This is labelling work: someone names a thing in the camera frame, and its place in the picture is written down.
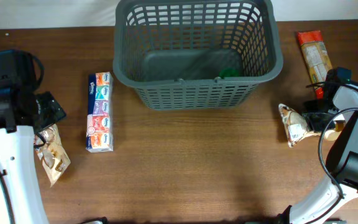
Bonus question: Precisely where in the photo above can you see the beige snack bag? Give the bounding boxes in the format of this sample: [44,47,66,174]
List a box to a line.
[277,103,345,148]

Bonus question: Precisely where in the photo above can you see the green lid jar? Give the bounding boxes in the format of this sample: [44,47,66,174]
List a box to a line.
[219,68,240,79]

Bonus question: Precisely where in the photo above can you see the grey plastic basket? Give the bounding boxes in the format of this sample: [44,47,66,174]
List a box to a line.
[113,0,283,110]

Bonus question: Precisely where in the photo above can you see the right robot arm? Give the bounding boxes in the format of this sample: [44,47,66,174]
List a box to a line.
[273,67,358,223]

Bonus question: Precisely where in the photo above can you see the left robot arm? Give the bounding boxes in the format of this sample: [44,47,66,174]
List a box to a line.
[0,50,66,223]

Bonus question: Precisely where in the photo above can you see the spaghetti pack red ends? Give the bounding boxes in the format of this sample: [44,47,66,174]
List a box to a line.
[296,30,333,84]

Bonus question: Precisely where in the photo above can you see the brown snack bag left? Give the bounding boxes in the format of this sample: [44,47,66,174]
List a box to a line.
[34,124,71,187]

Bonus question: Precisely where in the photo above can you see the tissue multipack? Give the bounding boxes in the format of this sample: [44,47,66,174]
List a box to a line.
[86,72,114,152]

